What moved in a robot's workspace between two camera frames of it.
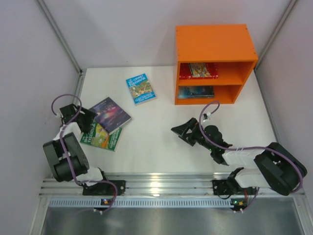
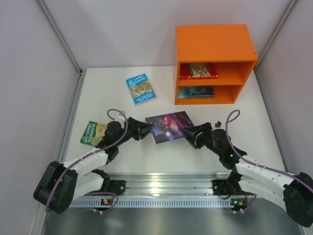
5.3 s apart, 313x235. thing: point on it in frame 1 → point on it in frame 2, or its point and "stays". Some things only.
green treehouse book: [99, 137] stays
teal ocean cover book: [185, 92] stays
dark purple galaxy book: [110, 117] → [169, 127]
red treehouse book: [198, 71] stays
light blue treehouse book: [140, 89] stays
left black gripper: [81, 117] → [136, 128]
